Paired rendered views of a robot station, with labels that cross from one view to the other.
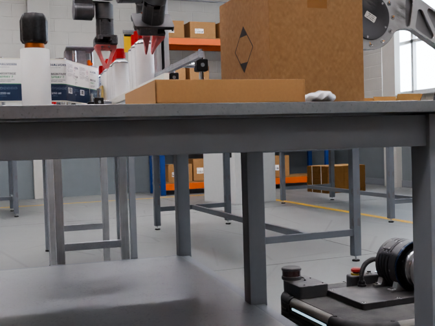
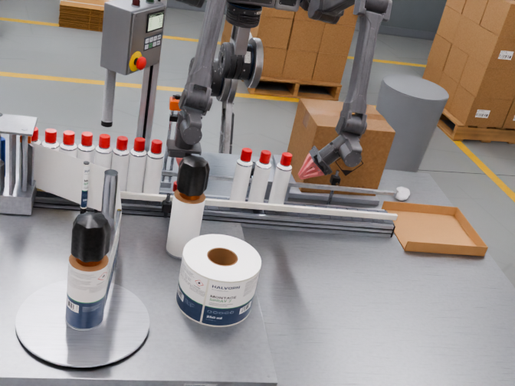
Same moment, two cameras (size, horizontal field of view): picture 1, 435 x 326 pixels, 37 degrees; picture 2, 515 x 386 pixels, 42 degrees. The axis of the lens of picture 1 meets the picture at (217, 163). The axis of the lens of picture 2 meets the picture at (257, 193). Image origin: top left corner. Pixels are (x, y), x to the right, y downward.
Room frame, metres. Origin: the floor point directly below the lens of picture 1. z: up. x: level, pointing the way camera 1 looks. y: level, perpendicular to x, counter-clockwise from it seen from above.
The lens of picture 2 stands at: (1.76, 2.12, 2.00)
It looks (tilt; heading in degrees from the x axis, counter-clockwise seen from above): 29 degrees down; 272
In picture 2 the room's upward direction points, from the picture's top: 12 degrees clockwise
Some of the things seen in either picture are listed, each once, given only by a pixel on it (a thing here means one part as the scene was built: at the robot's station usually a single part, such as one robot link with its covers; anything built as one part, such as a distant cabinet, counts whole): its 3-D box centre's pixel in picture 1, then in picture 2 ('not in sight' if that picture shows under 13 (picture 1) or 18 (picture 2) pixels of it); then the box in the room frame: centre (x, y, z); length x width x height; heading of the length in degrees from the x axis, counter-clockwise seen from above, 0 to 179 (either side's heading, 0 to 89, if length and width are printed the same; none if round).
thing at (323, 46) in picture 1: (287, 50); (337, 147); (1.60, -0.18, 0.99); 0.30 x 0.24 x 0.27; 21
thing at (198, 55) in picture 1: (150, 79); (243, 180); (1.89, 0.19, 0.96); 1.07 x 0.01 x 0.01; 17
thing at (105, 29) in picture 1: (105, 31); (185, 139); (2.08, 0.35, 1.13); 0.10 x 0.07 x 0.07; 17
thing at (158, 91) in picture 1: (207, 97); (432, 227); (1.21, 0.02, 0.85); 0.30 x 0.26 x 0.04; 17
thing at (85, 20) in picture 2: not in sight; (96, 11); (3.88, -3.97, 0.10); 0.64 x 0.52 x 0.20; 19
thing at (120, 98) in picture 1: (125, 96); (243, 204); (1.87, 0.26, 0.91); 1.07 x 0.01 x 0.02; 17
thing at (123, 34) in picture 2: not in sight; (133, 34); (2.29, 0.26, 1.38); 0.17 x 0.10 x 0.19; 72
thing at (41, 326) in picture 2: not in sight; (83, 320); (2.15, 0.93, 0.89); 0.31 x 0.31 x 0.01
